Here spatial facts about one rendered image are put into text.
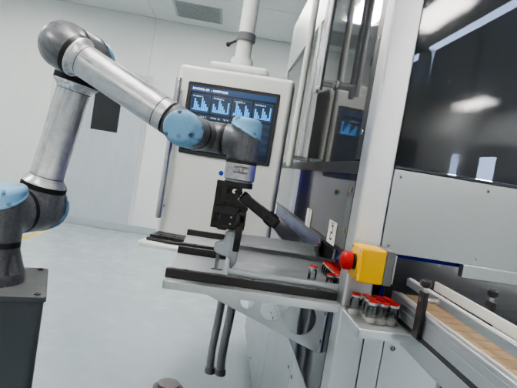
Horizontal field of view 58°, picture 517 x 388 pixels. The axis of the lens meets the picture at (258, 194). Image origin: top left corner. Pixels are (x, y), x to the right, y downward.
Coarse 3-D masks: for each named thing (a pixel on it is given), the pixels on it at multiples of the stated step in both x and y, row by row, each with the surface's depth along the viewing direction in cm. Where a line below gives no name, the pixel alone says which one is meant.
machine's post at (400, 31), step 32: (416, 0) 101; (384, 32) 105; (416, 32) 101; (384, 64) 101; (384, 96) 102; (384, 128) 102; (384, 160) 103; (384, 192) 103; (352, 224) 106; (352, 288) 104; (352, 352) 105; (352, 384) 105
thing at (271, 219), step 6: (246, 192) 113; (240, 198) 113; (246, 198) 112; (252, 198) 113; (246, 204) 112; (252, 204) 112; (258, 204) 112; (252, 210) 112; (258, 210) 112; (264, 210) 112; (264, 216) 112; (270, 216) 112; (276, 216) 114; (270, 222) 113; (276, 222) 113
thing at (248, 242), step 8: (248, 240) 168; (256, 240) 168; (264, 240) 169; (272, 240) 169; (280, 240) 169; (288, 240) 169; (240, 248) 142; (248, 248) 143; (256, 248) 143; (264, 248) 164; (272, 248) 167; (280, 248) 169; (288, 248) 170; (296, 248) 170; (304, 248) 170; (312, 248) 170; (288, 256) 144; (296, 256) 144; (304, 256) 144; (312, 256) 144
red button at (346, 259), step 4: (344, 252) 97; (348, 252) 97; (340, 256) 98; (344, 256) 96; (348, 256) 96; (352, 256) 96; (340, 260) 98; (344, 260) 96; (348, 260) 96; (352, 260) 96; (340, 264) 98; (344, 264) 96; (348, 264) 96; (352, 264) 96; (344, 268) 97; (348, 268) 96
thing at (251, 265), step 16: (240, 256) 134; (256, 256) 134; (272, 256) 135; (240, 272) 108; (256, 272) 109; (272, 272) 128; (288, 272) 131; (304, 272) 134; (320, 272) 136; (320, 288) 110; (336, 288) 110
